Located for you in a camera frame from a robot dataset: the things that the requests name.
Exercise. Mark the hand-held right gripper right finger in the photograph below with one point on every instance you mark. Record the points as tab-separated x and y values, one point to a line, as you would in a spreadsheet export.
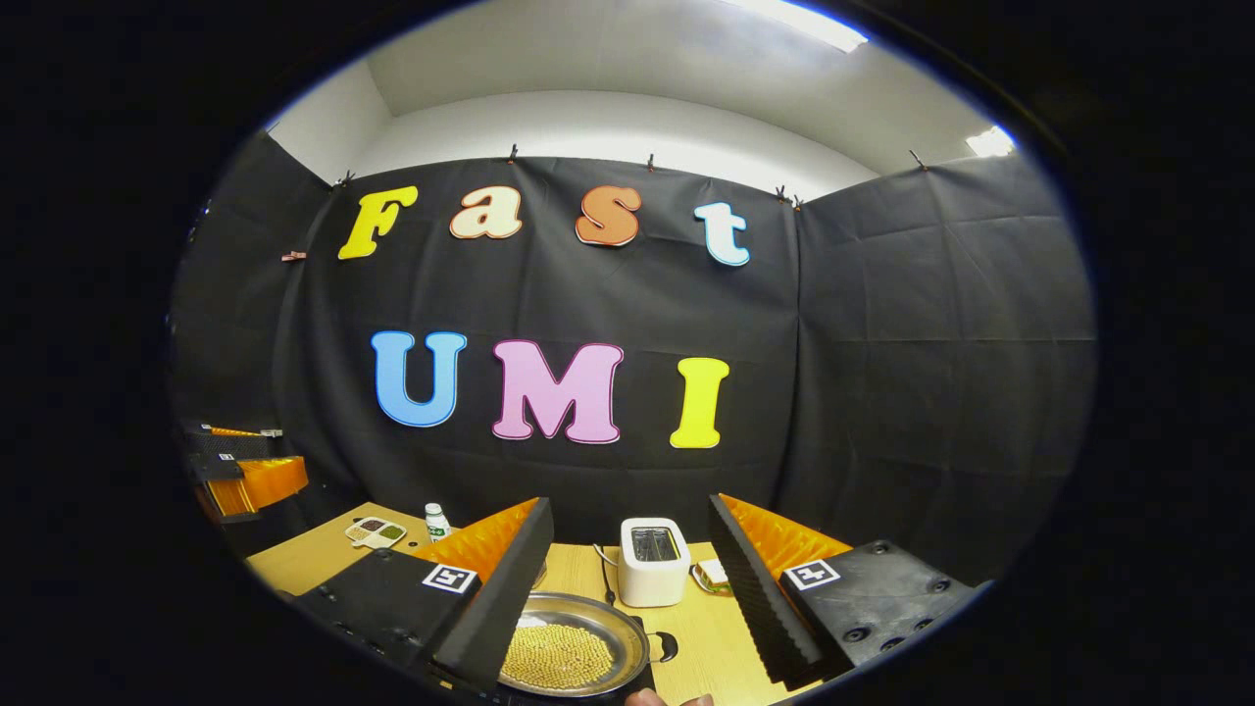
750	598

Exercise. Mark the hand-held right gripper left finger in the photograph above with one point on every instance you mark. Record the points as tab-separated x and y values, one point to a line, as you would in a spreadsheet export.
505	598

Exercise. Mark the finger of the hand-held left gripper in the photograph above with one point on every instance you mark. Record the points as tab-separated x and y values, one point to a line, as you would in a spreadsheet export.
230	441
265	480

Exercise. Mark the stainless steel pot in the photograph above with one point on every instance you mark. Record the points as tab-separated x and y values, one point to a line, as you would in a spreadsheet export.
588	608

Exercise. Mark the lettuce sandwich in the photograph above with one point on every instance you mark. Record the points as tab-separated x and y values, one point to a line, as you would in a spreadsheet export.
713	576

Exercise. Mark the pile of yellow soybeans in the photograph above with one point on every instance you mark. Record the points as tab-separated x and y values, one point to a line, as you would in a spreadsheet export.
559	655

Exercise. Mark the white drink bottle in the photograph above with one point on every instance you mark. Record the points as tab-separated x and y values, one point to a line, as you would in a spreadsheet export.
437	525

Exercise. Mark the white toaster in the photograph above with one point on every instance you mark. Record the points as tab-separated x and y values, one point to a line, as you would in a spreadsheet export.
652	579

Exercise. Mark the white divided bean dish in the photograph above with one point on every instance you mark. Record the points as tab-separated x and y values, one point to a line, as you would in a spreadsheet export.
376	532

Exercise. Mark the small ceiling light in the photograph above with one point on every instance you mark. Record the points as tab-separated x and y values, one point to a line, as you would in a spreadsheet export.
990	142

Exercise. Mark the long ceiling light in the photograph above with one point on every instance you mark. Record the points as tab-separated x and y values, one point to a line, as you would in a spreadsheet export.
804	25

